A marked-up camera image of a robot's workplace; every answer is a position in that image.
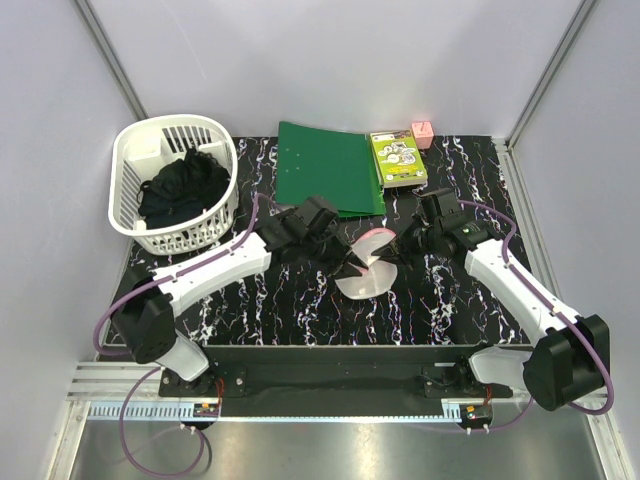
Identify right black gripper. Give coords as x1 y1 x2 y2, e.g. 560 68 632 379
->
373 214 442 270

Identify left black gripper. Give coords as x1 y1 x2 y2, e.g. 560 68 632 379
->
302 227 367 280

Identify white mesh laundry bag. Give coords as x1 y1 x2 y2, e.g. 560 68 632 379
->
335 228 397 300

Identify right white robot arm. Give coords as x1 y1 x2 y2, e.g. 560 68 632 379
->
372 189 615 415

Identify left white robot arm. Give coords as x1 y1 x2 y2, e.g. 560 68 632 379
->
107 196 368 396

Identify white plastic laundry basket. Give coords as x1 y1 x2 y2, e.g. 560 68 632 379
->
108 114 238 256

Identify black marbled table mat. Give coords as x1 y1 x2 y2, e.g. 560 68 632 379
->
176 135 535 346

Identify green book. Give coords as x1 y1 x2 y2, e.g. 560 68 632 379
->
369 130 428 189

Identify green folder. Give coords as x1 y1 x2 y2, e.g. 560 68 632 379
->
275 121 386 218

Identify pink small box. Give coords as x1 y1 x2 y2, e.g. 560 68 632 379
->
411 121 435 150

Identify black clothes in basket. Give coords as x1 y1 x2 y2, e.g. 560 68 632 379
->
138 149 230 230

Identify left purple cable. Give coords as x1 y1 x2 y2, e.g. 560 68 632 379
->
93 193 281 476

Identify purple cable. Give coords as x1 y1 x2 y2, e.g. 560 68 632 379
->
457 199 615 436
93 193 281 476

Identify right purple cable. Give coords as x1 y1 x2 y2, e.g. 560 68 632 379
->
457 199 615 436

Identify black mounting base plate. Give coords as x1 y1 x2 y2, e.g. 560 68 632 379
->
159 345 513 421

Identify white cable duct rail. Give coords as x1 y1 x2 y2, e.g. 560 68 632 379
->
88 401 221 422

